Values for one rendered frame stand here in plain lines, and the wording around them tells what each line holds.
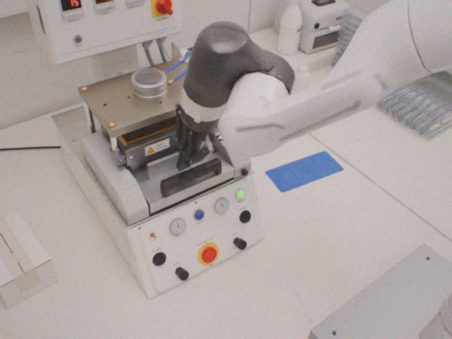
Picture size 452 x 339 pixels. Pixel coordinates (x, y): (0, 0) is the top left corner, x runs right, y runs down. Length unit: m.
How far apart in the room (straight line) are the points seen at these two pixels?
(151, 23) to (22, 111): 0.65
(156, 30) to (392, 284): 0.82
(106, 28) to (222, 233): 0.55
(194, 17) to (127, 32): 0.69
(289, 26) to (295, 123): 1.18
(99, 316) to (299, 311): 0.45
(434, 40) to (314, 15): 1.23
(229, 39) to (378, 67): 0.23
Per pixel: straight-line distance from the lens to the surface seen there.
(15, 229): 1.23
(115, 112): 1.06
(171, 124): 1.10
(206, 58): 0.75
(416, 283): 1.22
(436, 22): 0.65
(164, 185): 1.02
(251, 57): 0.75
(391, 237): 1.36
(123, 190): 1.04
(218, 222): 1.16
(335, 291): 1.21
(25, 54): 1.60
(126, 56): 1.24
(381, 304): 1.16
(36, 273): 1.16
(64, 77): 1.68
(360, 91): 0.66
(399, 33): 0.66
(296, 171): 1.45
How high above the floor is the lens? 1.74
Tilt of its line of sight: 44 degrees down
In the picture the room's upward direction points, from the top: 4 degrees clockwise
